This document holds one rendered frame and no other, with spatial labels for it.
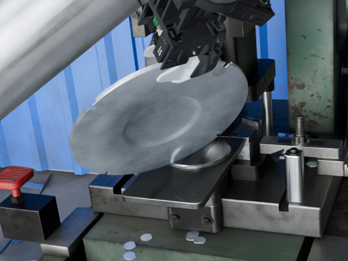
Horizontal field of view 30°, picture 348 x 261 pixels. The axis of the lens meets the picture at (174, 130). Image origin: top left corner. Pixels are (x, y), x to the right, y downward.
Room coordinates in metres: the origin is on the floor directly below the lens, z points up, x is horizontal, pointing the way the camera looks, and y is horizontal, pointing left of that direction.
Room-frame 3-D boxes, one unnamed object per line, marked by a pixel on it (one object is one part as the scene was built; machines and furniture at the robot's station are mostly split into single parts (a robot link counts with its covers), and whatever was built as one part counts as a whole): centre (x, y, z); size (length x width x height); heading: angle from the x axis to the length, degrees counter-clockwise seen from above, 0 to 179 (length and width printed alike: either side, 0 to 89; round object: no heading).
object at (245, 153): (1.17, -0.09, 0.76); 0.15 x 0.09 x 0.05; 66
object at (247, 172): (1.18, -0.09, 0.72); 0.20 x 0.16 x 0.03; 66
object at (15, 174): (1.10, 0.31, 0.72); 0.07 x 0.06 x 0.08; 156
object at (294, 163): (0.98, -0.20, 0.75); 0.03 x 0.03 x 0.10; 66
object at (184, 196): (1.01, -0.02, 0.72); 0.25 x 0.14 x 0.14; 156
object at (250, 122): (1.16, -0.15, 0.78); 0.04 x 0.03 x 0.02; 66
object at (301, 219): (1.17, -0.09, 0.68); 0.45 x 0.30 x 0.06; 66
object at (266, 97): (1.19, -0.19, 0.81); 0.02 x 0.02 x 0.14
